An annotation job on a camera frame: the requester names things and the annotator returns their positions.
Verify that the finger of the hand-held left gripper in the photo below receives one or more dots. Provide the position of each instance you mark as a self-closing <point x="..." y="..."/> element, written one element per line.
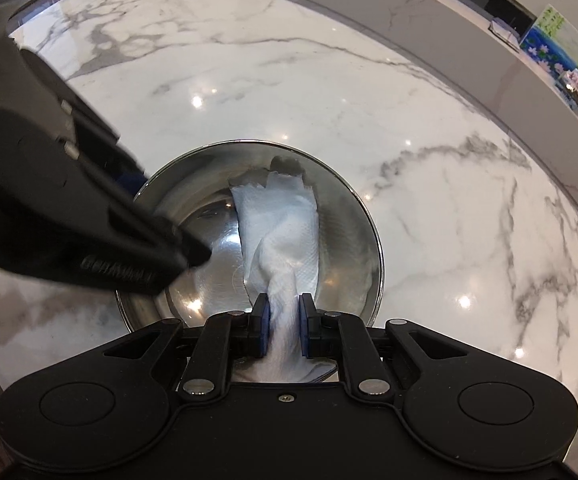
<point x="169" y="245"/>
<point x="89" y="130"/>

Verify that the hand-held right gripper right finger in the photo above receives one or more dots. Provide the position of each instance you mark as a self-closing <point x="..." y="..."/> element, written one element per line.
<point x="305" y="330"/>

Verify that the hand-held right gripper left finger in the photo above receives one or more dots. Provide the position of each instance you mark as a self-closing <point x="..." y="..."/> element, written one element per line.
<point x="264" y="330"/>

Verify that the blue steel bowl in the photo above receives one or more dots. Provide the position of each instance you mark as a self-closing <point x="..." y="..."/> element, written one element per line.
<point x="339" y="240"/>

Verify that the white paper towel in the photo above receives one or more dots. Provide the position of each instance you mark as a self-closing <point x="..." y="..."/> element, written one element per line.
<point x="279" y="230"/>

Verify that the floral printed box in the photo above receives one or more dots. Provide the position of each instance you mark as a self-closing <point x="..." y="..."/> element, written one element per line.
<point x="576" y="82"/>

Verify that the water lily painting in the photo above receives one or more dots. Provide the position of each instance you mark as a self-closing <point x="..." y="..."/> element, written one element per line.
<point x="564" y="42"/>

